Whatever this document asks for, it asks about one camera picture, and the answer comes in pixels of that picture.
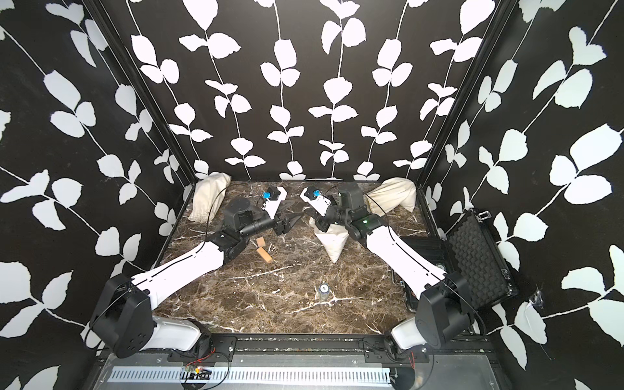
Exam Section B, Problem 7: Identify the black front mounting rail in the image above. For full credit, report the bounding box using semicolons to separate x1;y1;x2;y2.
104;333;493;362

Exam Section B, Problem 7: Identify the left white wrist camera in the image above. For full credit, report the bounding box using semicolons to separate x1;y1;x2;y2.
263;186;287;219

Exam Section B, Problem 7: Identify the small clear glass jar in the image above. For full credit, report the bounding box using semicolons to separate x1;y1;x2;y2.
317;283;332;302

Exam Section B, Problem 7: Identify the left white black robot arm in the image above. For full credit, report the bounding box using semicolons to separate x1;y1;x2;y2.
89;198;303;358

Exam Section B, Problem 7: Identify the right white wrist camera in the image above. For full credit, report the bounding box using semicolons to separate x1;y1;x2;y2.
300;186;331;216

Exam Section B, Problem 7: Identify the black foam-lined hard case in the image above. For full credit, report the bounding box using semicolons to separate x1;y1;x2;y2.
402;210;518;311

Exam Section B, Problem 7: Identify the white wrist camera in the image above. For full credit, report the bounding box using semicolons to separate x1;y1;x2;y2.
263;186;287;219
300;186;331;216

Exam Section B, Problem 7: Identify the long wooden block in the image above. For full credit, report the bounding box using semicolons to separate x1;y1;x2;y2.
256;247;273;263

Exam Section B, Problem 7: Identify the perforated metal rail strip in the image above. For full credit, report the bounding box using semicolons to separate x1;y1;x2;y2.
107;367;391;387

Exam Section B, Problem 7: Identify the cream cloth drawstring soil bag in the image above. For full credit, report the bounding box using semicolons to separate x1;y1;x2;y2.
308;218;349;263

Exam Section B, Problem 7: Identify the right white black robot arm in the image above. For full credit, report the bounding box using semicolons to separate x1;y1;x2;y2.
300;183;476;350

